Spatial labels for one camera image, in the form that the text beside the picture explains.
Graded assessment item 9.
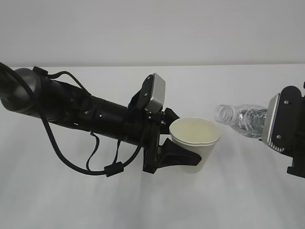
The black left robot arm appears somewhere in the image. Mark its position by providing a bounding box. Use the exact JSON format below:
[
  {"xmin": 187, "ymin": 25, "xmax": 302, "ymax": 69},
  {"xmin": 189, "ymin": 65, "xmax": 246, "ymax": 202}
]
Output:
[{"xmin": 0, "ymin": 65, "xmax": 202, "ymax": 177}]

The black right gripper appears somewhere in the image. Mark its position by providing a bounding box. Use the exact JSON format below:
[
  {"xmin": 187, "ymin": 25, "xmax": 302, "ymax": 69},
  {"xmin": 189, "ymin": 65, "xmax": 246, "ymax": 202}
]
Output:
[{"xmin": 287, "ymin": 97, "xmax": 305, "ymax": 178}]

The white paper cup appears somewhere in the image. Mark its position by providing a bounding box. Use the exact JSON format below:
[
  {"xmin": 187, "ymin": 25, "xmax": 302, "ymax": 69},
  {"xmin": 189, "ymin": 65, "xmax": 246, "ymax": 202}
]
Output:
[{"xmin": 169, "ymin": 117, "xmax": 221, "ymax": 174}]

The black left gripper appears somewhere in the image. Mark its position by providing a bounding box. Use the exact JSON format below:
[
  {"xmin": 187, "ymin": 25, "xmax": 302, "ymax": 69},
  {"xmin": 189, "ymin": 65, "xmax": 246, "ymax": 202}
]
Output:
[{"xmin": 143, "ymin": 108, "xmax": 202, "ymax": 174}]

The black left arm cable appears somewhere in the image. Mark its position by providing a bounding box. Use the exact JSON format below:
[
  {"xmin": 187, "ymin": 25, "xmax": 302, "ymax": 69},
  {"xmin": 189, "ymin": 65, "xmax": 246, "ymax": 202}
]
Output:
[{"xmin": 0, "ymin": 62, "xmax": 148, "ymax": 178}]

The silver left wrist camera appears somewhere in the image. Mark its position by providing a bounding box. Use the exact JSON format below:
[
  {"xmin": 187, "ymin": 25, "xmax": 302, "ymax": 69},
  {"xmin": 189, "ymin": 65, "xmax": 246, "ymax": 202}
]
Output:
[{"xmin": 127, "ymin": 73, "xmax": 166, "ymax": 115}]

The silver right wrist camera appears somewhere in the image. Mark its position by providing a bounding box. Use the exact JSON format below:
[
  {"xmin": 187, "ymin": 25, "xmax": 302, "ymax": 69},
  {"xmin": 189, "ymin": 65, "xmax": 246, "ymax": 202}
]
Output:
[{"xmin": 261, "ymin": 85, "xmax": 305, "ymax": 153}]

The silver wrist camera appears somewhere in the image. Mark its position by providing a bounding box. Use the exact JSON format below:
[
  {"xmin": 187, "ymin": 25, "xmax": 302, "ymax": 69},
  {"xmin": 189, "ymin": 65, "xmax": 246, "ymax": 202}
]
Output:
[
  {"xmin": 261, "ymin": 85, "xmax": 305, "ymax": 153},
  {"xmin": 127, "ymin": 73, "xmax": 166, "ymax": 115}
]

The clear water bottle green label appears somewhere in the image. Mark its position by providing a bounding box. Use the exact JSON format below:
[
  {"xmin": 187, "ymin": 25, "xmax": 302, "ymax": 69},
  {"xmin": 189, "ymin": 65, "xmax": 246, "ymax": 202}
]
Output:
[{"xmin": 214, "ymin": 104, "xmax": 267, "ymax": 139}]

